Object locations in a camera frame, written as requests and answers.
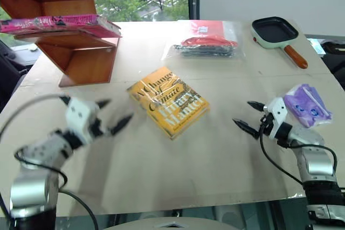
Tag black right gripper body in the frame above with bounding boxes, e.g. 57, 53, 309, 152
259, 106, 275, 137

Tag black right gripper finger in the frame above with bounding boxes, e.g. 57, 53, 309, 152
232, 118, 261, 141
247, 100, 266, 113

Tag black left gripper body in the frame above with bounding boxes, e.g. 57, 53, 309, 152
90, 116, 113, 140

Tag wooden bookshelf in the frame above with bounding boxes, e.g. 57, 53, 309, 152
0, 0, 121, 88

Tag yellow hardcover book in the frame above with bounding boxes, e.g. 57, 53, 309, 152
126, 66, 211, 141

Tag pink book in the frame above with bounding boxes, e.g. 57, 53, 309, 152
0, 13, 123, 38

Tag purple tissue pack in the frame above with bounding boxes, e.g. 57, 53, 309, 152
284, 83, 333, 129

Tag clear plastic bag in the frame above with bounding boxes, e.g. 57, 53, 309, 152
161, 20, 247, 63

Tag green square frying pan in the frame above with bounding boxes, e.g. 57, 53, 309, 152
250, 16, 309, 70

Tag red cardboard sheet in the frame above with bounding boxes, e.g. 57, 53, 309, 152
188, 19, 226, 40

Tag dark chair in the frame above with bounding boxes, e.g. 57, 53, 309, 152
0, 39, 30, 115

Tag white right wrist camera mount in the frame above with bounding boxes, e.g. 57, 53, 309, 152
264, 96, 288, 140

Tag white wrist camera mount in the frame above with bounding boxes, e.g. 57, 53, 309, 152
264, 96, 288, 140
65, 98, 102, 145

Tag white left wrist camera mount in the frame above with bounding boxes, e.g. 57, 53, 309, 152
65, 98, 102, 145

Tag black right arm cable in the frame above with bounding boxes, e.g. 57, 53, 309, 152
259, 116, 339, 188

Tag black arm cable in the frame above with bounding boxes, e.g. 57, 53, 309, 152
0, 94, 99, 230
259, 116, 339, 188

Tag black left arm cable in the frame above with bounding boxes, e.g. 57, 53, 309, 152
0, 94, 99, 230

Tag black cord bundle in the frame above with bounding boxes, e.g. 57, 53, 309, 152
171, 44, 236, 59

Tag red cord bundle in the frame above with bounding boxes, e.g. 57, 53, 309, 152
180, 36, 239, 50

